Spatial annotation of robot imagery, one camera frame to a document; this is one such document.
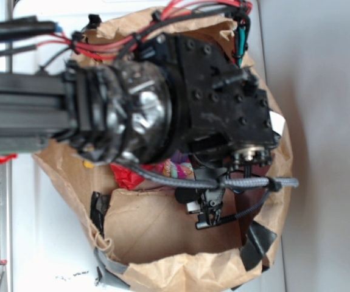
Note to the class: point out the red crumpled paper ball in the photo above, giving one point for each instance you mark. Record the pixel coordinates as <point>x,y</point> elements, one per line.
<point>127,179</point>

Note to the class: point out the brown paper bag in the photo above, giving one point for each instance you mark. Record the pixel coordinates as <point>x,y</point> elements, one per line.
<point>147,241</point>

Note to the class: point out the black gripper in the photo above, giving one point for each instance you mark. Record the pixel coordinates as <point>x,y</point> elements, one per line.
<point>220,114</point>

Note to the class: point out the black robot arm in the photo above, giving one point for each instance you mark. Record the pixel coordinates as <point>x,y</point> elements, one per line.
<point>119,112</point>

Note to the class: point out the white paper tag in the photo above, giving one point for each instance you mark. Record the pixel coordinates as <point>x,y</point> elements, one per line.
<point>277,123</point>

